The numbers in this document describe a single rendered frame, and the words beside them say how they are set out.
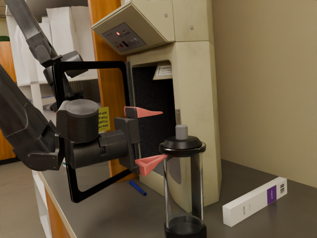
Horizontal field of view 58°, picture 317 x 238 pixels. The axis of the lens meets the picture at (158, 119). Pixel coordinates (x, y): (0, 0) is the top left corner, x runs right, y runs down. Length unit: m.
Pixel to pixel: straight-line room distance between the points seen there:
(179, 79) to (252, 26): 0.47
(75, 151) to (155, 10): 0.40
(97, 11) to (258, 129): 0.74
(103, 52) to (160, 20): 0.37
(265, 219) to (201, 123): 0.30
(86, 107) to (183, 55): 0.35
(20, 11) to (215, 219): 0.86
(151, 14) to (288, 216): 0.62
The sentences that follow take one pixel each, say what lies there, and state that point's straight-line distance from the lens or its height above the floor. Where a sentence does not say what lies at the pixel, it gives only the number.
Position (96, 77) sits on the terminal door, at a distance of 0.90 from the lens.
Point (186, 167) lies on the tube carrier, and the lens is 0.63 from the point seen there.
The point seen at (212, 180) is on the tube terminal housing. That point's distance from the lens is 0.87.
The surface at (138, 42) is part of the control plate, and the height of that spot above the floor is 1.43.
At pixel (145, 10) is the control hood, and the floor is 1.48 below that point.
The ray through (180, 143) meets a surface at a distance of 0.62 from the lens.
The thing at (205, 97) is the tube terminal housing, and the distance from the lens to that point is 0.81.
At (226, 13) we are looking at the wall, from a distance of 1.25.
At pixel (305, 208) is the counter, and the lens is 0.90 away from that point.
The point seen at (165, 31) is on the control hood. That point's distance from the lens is 0.74.
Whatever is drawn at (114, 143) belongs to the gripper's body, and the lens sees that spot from 0.55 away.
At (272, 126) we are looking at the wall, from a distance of 1.11.
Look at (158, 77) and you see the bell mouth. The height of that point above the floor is 1.32.
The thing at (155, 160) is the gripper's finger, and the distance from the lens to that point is 0.61.
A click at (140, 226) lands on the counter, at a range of 0.80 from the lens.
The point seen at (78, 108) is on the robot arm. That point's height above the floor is 1.29.
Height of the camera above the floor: 1.33
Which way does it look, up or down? 9 degrees down
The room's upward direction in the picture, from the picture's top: 5 degrees counter-clockwise
